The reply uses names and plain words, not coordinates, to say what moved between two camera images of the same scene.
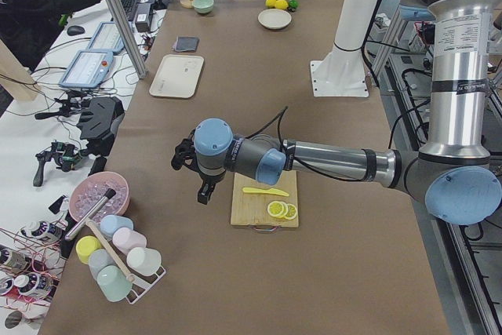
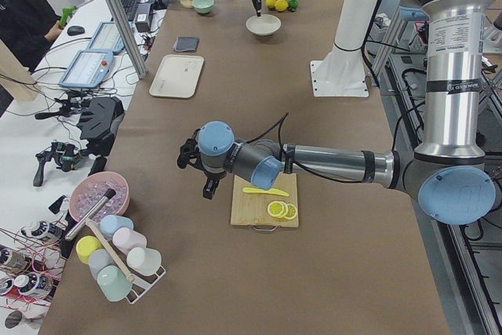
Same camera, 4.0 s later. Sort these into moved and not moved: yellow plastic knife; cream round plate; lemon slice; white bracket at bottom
Moved: cream round plate
Not moved: lemon slice; yellow plastic knife; white bracket at bottom
